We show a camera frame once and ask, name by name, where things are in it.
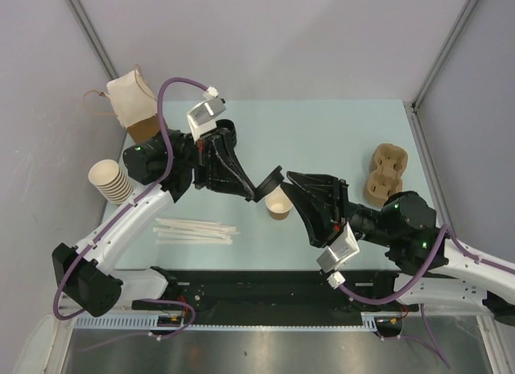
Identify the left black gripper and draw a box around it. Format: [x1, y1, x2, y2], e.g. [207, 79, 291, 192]
[153, 128, 256, 199]

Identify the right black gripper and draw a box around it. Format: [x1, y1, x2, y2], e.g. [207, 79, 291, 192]
[280, 171, 398, 249]

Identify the brown paper cup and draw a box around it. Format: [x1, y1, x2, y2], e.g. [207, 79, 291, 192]
[265, 187, 293, 220]

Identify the black cup lid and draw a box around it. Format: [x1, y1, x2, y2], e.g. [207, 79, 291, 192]
[256, 166, 284, 200]

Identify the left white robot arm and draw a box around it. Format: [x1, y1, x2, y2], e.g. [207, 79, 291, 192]
[51, 120, 257, 320]

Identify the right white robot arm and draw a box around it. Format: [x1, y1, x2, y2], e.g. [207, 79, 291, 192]
[281, 171, 514, 326]

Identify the stack of black lids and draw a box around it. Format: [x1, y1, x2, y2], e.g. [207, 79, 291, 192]
[216, 119, 237, 147]

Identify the white wrapped straws bundle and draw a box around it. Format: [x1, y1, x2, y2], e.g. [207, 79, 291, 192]
[153, 218, 239, 245]

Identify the brown paper bag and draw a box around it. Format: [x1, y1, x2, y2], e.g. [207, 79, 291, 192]
[82, 64, 160, 144]

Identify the stack of paper cups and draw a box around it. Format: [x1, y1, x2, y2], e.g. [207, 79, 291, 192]
[88, 159, 134, 205]

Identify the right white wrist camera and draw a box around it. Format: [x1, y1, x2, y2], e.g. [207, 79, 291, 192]
[317, 222, 360, 290]

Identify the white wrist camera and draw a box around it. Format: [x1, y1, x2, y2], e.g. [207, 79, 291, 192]
[187, 86, 226, 142]
[317, 222, 360, 290]

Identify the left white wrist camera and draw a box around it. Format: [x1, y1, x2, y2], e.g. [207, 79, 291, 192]
[187, 86, 226, 142]

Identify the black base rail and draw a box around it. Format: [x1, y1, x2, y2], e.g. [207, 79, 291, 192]
[131, 269, 402, 326]

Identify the white slotted cable duct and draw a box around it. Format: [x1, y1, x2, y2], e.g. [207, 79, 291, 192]
[73, 313, 377, 332]

